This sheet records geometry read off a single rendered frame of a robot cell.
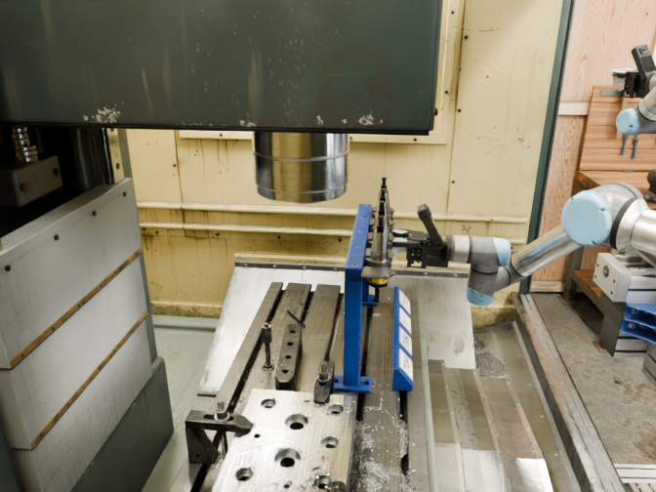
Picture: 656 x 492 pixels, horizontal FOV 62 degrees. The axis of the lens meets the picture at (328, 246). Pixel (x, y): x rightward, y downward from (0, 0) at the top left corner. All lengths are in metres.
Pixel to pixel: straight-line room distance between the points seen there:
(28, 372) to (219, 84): 0.57
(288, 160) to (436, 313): 1.24
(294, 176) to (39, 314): 0.49
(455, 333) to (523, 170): 0.60
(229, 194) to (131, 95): 1.26
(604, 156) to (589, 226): 2.51
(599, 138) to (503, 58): 1.89
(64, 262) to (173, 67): 0.44
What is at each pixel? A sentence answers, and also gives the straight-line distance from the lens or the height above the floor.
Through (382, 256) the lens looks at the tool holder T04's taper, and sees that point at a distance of 1.26.
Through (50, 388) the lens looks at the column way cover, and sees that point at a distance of 1.11.
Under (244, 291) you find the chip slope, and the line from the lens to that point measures 2.07.
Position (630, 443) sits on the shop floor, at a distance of 2.91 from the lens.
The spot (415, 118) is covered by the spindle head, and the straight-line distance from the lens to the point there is 0.77.
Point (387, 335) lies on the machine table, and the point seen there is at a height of 0.90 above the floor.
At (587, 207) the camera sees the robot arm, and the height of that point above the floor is 1.37.
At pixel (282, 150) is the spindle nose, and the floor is 1.56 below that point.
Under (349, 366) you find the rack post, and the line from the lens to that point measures 1.35.
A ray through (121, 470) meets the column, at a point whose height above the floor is 0.76.
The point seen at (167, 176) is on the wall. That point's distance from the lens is 2.13.
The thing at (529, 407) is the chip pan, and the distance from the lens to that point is 1.81.
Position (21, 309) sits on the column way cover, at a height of 1.31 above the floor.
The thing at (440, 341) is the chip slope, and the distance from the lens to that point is 1.92.
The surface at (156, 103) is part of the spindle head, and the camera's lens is 0.84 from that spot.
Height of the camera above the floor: 1.74
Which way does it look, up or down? 22 degrees down
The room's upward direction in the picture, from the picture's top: straight up
